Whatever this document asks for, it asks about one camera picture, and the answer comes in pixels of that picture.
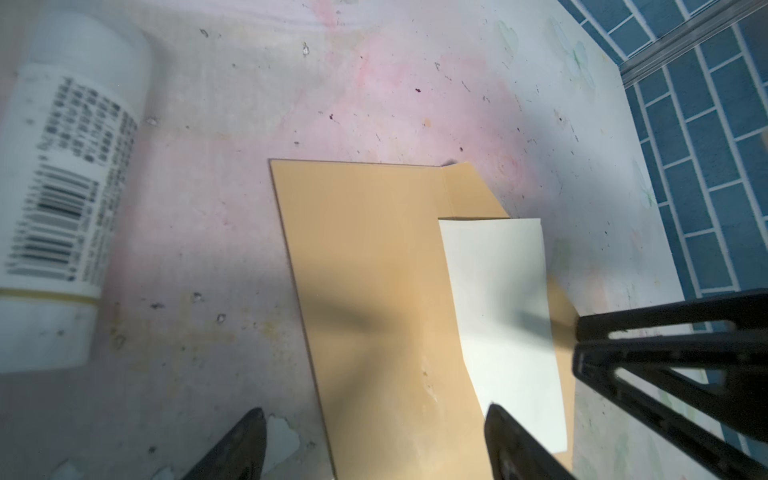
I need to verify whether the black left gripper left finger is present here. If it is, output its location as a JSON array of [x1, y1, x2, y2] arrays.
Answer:
[[183, 408, 267, 480]]

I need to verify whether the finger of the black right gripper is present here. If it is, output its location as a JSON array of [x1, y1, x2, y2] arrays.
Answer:
[[573, 289, 767, 479]]

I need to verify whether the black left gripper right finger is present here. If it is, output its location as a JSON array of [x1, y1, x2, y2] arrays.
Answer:
[[484, 404, 575, 480]]

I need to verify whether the cream letter paper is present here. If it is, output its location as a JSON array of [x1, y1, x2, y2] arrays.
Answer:
[[439, 219, 568, 454]]

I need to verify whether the brown paper envelope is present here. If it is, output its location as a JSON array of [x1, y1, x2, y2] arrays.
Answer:
[[270, 160, 577, 479]]

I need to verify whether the white glue stick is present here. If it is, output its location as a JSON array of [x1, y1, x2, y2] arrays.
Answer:
[[1, 1, 152, 374]]

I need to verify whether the aluminium right corner post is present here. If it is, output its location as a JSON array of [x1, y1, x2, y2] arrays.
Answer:
[[619, 0, 767, 88]]

